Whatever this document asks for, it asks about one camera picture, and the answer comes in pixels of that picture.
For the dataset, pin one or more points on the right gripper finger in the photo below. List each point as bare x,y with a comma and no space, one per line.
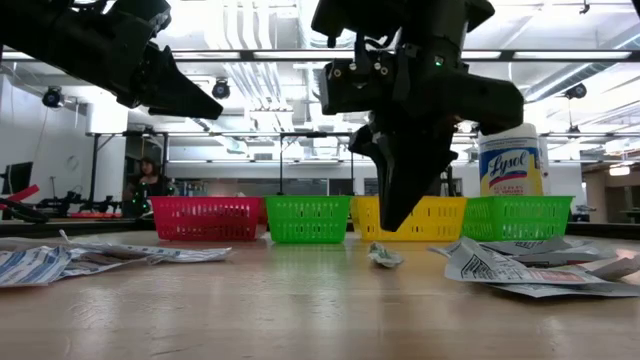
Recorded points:
415,170
367,142

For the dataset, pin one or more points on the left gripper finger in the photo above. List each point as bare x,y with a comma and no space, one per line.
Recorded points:
180,95

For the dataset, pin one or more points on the black distant robot arm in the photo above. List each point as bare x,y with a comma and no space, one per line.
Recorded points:
75,202

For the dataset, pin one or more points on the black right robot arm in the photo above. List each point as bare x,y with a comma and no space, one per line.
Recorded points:
440,20

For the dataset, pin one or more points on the yellow plastic basket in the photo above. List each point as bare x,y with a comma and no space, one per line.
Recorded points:
440,220

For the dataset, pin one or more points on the green print white packet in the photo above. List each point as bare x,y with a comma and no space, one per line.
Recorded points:
385,256

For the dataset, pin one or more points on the person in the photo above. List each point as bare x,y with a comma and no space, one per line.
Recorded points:
147,182

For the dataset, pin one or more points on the yellow Lysol wipes canister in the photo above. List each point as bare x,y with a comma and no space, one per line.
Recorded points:
510,165

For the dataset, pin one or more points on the green plastic basket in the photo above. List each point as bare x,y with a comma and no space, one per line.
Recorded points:
515,217
307,217

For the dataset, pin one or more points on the black overhead beam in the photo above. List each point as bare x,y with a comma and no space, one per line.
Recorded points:
550,55

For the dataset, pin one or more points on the red plastic basket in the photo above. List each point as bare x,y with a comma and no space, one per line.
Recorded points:
205,220

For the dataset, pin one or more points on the blue striped bandage packet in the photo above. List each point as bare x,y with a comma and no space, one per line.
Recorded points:
200,255
30,265
100,260

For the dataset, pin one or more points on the dark distant monitor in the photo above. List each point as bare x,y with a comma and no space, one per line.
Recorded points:
17,175

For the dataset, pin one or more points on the red distant object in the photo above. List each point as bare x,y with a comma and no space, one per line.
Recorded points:
22,194

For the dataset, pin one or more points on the black mounted camera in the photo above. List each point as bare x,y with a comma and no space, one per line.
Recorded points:
576,91
221,90
52,97

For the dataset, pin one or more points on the black distant workstation frame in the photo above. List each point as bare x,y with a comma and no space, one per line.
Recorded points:
94,165

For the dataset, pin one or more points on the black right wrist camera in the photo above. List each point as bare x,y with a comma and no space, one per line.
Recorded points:
350,15

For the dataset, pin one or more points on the black aluminium table frame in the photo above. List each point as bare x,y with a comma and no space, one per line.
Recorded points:
75,227

